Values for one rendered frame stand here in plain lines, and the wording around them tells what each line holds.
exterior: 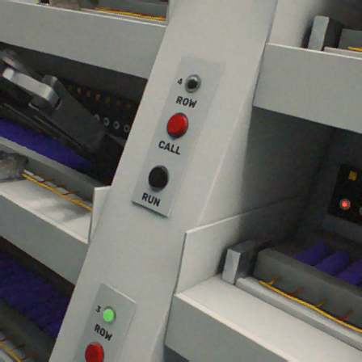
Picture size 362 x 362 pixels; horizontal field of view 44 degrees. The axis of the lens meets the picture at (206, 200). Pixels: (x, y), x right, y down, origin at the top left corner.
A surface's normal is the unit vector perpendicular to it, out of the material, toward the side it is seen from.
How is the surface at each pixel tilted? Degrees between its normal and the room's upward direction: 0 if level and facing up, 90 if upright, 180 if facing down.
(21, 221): 107
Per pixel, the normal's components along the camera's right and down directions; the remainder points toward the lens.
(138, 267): -0.51, -0.13
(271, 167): 0.79, 0.33
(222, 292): 0.18, -0.94
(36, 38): -0.59, 0.15
